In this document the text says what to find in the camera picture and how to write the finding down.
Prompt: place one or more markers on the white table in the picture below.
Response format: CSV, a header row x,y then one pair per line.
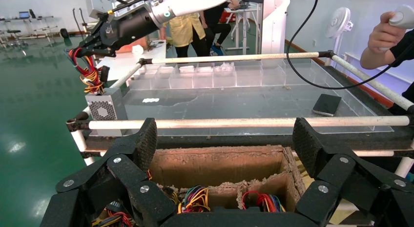
x,y
129,63

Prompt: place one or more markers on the person in yellow coat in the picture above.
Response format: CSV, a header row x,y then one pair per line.
x,y
184,28

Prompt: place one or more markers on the operator hand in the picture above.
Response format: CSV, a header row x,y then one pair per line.
x,y
381,31

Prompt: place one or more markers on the red box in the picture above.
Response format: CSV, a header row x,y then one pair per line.
x,y
228,17

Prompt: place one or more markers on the white handheld controller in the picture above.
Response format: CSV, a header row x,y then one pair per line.
x,y
402,18

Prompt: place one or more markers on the small white cup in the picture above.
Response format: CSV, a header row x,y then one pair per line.
x,y
138,49

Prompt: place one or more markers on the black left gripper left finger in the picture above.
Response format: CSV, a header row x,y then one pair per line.
x,y
129,170

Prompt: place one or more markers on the white column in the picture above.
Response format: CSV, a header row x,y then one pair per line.
x,y
275,25

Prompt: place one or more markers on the black smartphone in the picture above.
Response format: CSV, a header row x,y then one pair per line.
x,y
326,104

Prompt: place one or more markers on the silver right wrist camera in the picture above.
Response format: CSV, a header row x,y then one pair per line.
x,y
97,4

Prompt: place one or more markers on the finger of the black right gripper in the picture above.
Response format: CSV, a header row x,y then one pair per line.
x,y
93,52
93,37

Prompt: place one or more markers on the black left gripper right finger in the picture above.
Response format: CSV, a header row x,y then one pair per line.
x,y
339,167

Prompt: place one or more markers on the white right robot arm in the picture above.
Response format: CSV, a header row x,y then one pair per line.
x,y
194,0

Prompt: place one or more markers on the clear acrylic divider tray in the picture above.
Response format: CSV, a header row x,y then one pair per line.
x,y
242,99

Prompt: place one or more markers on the operator in black shirt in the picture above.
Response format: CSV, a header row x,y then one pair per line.
x,y
404,44

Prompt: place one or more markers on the operator forearm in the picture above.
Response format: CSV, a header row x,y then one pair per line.
x,y
375,57

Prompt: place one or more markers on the seated person in black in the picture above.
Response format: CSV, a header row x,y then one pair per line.
x,y
215,18

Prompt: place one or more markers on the white standing fan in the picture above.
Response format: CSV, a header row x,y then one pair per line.
x,y
338,21

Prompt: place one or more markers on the brown cardboard divider box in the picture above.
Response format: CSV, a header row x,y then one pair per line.
x,y
213,167

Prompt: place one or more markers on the white pipe rack frame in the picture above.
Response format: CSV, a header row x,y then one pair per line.
x,y
226,123

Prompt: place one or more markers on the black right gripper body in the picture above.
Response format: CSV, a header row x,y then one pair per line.
x,y
129,26

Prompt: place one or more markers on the white desk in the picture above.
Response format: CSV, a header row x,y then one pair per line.
x,y
249,9

